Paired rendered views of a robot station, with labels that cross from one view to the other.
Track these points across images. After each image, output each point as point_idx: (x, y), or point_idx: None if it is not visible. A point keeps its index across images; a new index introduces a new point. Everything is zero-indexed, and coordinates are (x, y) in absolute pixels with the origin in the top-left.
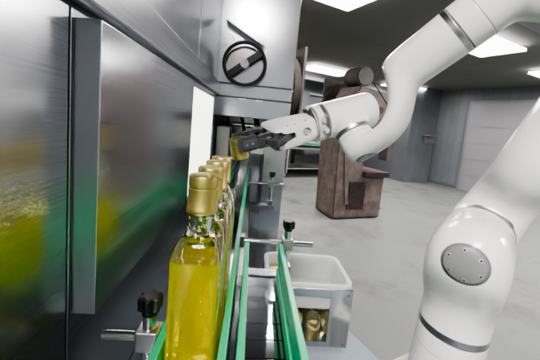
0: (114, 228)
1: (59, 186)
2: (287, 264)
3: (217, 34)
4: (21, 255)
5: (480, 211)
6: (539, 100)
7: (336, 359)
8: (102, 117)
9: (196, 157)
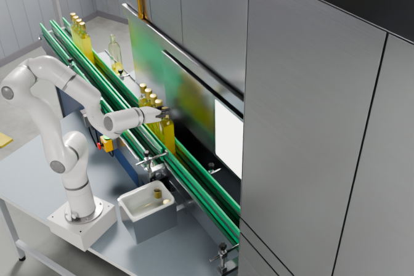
0: (169, 96)
1: None
2: (138, 144)
3: None
4: (163, 82)
5: (65, 141)
6: (47, 103)
7: (129, 243)
8: (163, 69)
9: (230, 150)
